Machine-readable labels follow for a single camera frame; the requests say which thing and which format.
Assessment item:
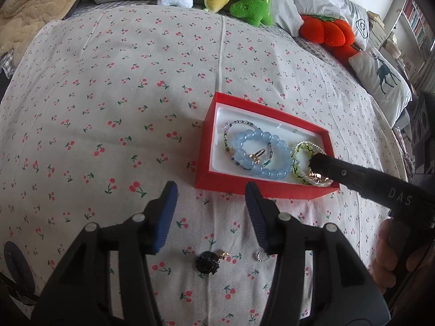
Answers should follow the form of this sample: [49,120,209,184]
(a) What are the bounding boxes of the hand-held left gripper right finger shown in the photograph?
[245,181,391,326]

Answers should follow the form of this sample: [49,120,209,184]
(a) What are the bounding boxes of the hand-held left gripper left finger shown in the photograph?
[34,181,179,326]

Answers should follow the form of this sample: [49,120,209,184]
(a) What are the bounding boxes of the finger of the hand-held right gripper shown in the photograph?
[309,153,370,191]

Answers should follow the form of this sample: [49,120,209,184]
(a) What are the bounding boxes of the green clear bead bracelet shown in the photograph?
[296,141,337,188]

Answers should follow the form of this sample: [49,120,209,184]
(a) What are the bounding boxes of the red cardboard box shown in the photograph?
[194,92,341,199]

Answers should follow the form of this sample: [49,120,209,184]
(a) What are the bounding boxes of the blue bead bracelet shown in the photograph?
[232,128,296,180]

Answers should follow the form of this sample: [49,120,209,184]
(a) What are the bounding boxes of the thin multicolour bead bracelet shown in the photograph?
[222,120,276,168]

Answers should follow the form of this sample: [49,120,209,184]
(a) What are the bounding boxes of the person's right hand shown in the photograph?
[370,219,405,294]

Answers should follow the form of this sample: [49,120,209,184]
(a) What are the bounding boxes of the black bead charm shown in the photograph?
[194,251,219,275]

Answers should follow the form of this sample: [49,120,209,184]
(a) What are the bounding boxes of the dark grey bag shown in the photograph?
[409,90,435,177]

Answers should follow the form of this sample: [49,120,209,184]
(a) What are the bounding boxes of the deer print pillow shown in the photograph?
[348,48,413,128]

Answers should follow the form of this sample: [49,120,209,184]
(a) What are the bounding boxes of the orange pumpkin plush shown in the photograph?
[323,42,361,67]

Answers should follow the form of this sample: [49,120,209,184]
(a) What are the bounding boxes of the cherry print bedsheet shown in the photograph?
[0,0,408,326]

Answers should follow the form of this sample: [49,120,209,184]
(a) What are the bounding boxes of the red tomato plush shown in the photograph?
[299,14,356,46]

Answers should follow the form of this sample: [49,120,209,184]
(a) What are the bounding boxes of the black round object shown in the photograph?
[3,240,39,304]

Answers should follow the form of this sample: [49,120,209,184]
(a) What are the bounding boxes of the bookshelf with books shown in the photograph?
[367,0,435,75]

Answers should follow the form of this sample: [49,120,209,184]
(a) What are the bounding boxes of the green tree plush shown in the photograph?
[229,0,274,26]

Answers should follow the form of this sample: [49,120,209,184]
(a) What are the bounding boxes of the grey checked cloth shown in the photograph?
[0,50,21,76]

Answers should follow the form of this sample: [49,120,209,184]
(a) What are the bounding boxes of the beige fleece blanket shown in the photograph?
[0,0,92,55]

